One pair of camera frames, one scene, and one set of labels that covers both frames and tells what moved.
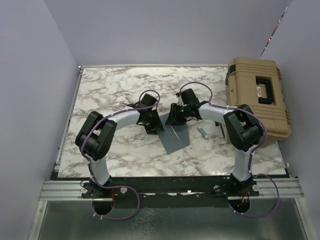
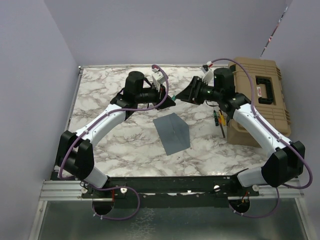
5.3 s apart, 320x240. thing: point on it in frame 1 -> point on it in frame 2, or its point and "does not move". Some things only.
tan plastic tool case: (256, 83) does not move
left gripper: (156, 124) -> (160, 96)
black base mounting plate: (172, 192) does not move
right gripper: (173, 118) -> (191, 93)
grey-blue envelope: (174, 137) does not move
